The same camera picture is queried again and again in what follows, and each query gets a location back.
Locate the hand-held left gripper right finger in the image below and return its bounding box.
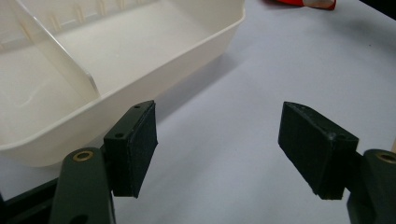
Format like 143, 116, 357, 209
277, 101, 396, 224

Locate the white plastic divided storage box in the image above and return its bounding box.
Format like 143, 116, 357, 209
0, 0, 247, 168

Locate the red and white packet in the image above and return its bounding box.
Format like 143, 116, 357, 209
270, 0, 337, 11

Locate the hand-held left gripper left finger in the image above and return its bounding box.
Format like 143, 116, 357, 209
49, 100, 159, 224

